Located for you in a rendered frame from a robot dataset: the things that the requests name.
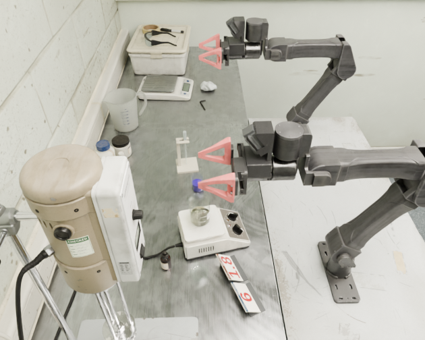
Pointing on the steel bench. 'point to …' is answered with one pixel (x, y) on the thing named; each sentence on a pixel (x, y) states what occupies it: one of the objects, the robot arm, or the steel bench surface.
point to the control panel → (233, 225)
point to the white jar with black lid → (119, 144)
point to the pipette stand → (185, 160)
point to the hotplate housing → (220, 244)
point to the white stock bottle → (104, 149)
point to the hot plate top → (191, 233)
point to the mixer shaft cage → (126, 326)
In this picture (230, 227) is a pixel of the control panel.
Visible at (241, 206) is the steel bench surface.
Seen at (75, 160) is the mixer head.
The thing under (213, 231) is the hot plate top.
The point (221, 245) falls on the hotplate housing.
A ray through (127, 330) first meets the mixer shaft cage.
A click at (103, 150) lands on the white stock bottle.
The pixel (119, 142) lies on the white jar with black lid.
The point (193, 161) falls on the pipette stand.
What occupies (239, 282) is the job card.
